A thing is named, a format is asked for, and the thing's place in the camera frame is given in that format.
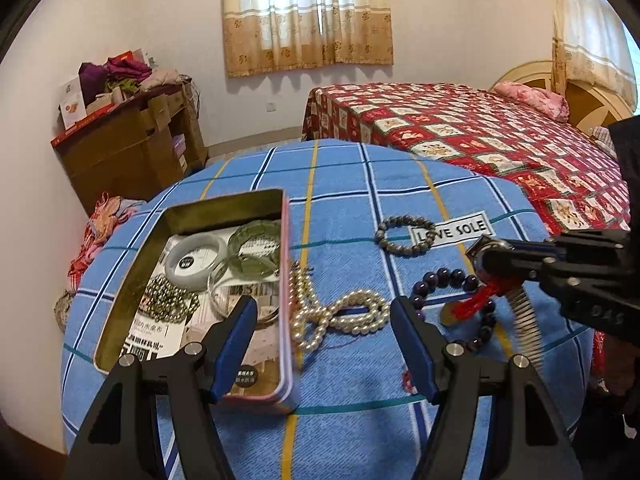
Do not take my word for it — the purple cloth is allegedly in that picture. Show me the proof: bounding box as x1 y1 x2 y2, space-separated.
79 62 108 103

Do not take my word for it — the red coral bracelet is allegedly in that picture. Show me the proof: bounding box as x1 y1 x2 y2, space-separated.
440 280 517 327

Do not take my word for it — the striped pillow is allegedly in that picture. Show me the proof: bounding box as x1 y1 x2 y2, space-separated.
587 125 618 153

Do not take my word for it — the black cable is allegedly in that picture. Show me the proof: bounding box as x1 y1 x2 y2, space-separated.
180 77 202 113

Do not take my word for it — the brown wooden desk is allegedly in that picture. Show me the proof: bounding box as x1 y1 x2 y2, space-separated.
50 82 210 216

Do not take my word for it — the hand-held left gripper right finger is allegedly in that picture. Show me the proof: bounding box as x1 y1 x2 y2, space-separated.
390 296 583 480

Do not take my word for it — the blue checked tablecloth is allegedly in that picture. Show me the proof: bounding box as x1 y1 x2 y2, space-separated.
60 139 596 480

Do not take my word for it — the pink storage box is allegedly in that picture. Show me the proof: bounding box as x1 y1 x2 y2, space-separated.
171 135 189 172

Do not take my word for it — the silver stretch bracelet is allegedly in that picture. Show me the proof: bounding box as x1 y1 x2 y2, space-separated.
472 236 546 367

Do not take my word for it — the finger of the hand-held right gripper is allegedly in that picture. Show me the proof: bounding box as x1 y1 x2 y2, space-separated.
476 238 565 262
479 259 552 287

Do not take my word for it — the red flat box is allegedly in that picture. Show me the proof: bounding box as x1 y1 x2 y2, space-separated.
50 110 117 148

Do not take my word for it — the tan cardboard box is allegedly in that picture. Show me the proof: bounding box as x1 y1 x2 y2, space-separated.
85 87 126 116

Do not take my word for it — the metallic bead necklace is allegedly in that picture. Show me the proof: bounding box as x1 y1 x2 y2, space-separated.
137 275 201 326

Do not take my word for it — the dark cloth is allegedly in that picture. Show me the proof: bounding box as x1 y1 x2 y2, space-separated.
572 385 640 480

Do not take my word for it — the bed with red patterned bedspread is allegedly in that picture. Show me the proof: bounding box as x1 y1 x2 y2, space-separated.
300 82 636 397

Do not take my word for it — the wooden headboard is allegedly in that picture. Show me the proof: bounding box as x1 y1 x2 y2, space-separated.
492 60 638 133

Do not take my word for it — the white jade bangle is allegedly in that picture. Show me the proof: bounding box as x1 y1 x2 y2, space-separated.
164 235 228 291

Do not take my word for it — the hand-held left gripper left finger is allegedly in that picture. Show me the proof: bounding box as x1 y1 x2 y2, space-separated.
62 295 259 480

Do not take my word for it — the white product box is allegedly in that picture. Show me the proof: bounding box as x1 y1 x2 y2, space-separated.
59 75 86 128

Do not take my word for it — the narrow beige window curtain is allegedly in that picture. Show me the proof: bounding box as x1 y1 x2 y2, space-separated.
541 0 638 111

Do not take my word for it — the wide beige window curtain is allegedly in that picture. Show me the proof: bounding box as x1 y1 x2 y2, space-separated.
221 0 395 79

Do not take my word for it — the floral fabric bag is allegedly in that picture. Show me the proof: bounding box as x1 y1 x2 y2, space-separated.
54 290 77 333

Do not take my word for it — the pink floral pillow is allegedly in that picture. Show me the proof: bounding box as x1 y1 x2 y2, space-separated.
492 82 571 122

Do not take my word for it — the magenta cloth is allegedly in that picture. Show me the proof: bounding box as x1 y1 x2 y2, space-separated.
105 56 152 81

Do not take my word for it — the printed paper leaflet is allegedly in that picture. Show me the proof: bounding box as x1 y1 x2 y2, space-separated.
125 225 296 401

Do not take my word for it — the green jade bangle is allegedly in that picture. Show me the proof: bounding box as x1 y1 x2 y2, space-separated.
220 220 285 286

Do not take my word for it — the pearl necklace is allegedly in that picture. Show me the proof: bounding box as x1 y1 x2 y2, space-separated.
287 260 391 356

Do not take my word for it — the purple bead bracelet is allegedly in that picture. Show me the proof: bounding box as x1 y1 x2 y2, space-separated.
411 268 498 353

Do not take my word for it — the pink quilted cloth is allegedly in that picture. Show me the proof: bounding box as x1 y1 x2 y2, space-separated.
142 69 182 92

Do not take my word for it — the clear glass bangle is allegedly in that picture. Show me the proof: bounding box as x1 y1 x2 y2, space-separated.
206 260 286 322

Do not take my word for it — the pile of pink clothes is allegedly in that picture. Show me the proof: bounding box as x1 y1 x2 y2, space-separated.
67 192 148 291

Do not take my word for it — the grey bead bracelet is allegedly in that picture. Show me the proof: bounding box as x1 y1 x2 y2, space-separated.
375 215 438 257

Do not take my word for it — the pink metal tin box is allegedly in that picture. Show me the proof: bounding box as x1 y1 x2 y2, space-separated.
92 188 301 413

